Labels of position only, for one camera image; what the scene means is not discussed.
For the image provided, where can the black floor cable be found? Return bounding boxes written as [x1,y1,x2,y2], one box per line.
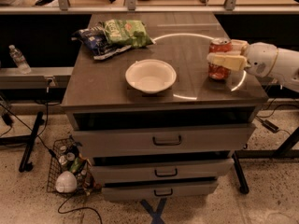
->
[57,193,104,224]

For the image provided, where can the top drawer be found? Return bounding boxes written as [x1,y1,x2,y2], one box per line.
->
[72,124,255,157]

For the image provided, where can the blue chip bag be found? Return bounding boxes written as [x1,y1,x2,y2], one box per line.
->
[71,26,131,61]

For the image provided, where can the white bowl in basket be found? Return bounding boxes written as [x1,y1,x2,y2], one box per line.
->
[55,171,77,193]

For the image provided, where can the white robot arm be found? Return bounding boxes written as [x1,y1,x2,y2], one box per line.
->
[206,39,299,92]

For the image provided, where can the black table leg left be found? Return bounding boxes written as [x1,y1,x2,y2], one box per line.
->
[0,112,43,173]

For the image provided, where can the black wire basket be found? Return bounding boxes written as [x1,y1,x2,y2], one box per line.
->
[47,138,95,194]

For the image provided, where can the black power adapter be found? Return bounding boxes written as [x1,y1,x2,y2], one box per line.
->
[262,119,279,133]

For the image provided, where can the bottom drawer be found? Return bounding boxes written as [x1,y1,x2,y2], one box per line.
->
[102,180,218,201]

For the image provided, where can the clear water bottle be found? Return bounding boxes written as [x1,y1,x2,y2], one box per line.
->
[8,45,31,75]

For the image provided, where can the orange soda can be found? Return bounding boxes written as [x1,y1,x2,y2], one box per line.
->
[208,37,233,81]

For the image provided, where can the grey drawer cabinet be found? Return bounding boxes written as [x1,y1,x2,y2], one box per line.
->
[62,12,267,201]

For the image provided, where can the drawer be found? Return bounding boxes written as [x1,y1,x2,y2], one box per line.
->
[72,124,255,157]
[102,180,218,201]
[91,159,233,185]

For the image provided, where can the green chip bag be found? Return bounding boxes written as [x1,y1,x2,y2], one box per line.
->
[103,20,154,48]

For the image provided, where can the middle drawer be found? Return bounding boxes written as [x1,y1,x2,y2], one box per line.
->
[91,159,233,185]

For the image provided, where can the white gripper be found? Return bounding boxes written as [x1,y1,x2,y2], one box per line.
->
[206,39,278,77]

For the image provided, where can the black table leg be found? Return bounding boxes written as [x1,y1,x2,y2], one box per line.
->
[0,112,43,173]
[233,129,299,194]

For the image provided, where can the black table leg right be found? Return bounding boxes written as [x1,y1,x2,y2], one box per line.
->
[233,129,299,194]

